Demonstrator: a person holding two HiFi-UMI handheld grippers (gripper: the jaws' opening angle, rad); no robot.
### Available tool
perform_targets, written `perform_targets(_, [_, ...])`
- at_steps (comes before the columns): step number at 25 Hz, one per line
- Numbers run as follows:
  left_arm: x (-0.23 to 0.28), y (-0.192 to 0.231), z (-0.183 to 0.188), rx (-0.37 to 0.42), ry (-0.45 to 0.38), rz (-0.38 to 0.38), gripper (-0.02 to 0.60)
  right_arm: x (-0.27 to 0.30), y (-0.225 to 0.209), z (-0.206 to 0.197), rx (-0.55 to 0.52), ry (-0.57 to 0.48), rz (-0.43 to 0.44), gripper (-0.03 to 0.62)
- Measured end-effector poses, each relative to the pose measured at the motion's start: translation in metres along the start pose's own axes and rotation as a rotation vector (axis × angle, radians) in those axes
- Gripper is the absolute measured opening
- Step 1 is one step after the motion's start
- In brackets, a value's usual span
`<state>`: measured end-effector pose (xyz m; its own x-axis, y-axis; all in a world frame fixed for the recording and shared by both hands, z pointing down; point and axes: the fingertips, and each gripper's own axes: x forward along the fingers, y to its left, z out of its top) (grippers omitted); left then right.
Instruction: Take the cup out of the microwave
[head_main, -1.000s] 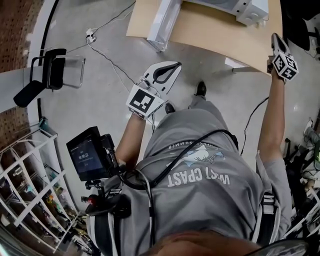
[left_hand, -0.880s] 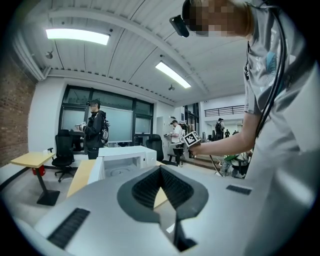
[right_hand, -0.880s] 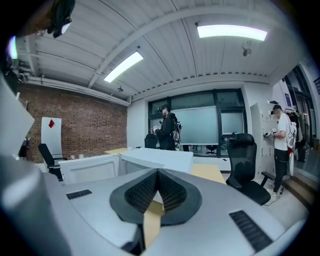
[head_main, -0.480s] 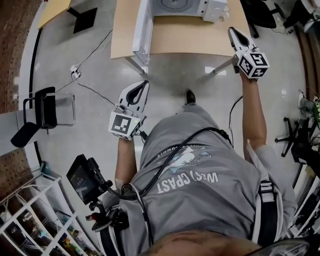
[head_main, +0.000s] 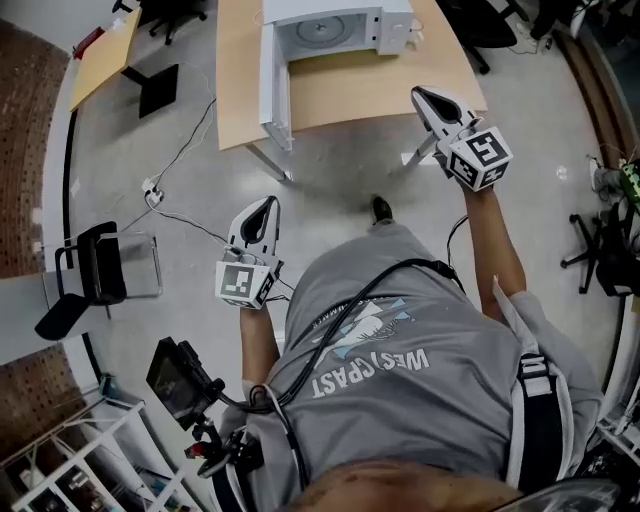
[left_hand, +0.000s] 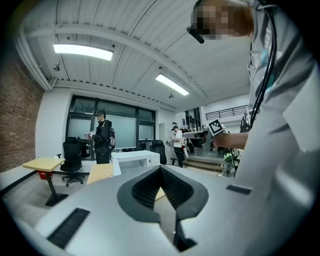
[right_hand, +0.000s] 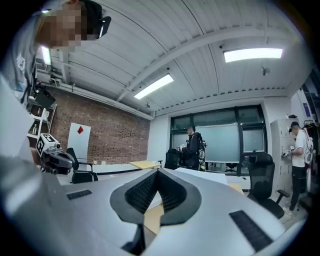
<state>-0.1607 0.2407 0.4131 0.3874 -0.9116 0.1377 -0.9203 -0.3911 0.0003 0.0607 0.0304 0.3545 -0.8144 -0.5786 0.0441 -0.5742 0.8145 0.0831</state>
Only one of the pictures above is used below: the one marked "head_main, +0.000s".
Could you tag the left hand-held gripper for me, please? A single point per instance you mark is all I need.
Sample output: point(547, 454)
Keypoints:
point(245, 280)

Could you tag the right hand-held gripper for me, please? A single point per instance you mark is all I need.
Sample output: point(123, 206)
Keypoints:
point(480, 157)

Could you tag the white microwave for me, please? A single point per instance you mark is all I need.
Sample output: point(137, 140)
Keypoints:
point(394, 27)

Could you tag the person's right forearm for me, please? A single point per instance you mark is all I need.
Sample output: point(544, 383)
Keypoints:
point(492, 250)

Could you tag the person's left forearm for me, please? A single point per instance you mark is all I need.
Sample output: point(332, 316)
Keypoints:
point(257, 345)

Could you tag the black office chair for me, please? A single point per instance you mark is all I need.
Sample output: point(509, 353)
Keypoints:
point(480, 30)
point(607, 255)
point(170, 17)

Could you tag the large light wooden table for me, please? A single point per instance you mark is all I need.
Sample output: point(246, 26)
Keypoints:
point(350, 85)

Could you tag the white power strip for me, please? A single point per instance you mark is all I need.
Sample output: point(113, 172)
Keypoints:
point(152, 192)

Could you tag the person's dark shoe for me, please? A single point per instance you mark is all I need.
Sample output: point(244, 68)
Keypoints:
point(382, 209)

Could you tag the green board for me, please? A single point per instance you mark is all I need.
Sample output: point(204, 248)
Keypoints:
point(631, 177)

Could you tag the small wooden table black base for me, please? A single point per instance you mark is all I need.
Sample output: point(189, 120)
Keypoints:
point(102, 60)

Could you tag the person's gray shirt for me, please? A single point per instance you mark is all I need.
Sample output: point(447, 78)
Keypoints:
point(425, 400)

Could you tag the red box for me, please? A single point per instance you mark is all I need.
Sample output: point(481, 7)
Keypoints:
point(89, 41)

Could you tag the white shelf rack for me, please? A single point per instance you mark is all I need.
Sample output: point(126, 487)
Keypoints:
point(85, 460)

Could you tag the black metal frame chair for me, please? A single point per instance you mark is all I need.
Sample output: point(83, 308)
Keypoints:
point(100, 270)

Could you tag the black monitor on mount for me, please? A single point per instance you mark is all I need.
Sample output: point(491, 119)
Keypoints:
point(175, 380)

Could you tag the black clamp mount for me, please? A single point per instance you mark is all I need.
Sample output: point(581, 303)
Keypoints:
point(220, 450)

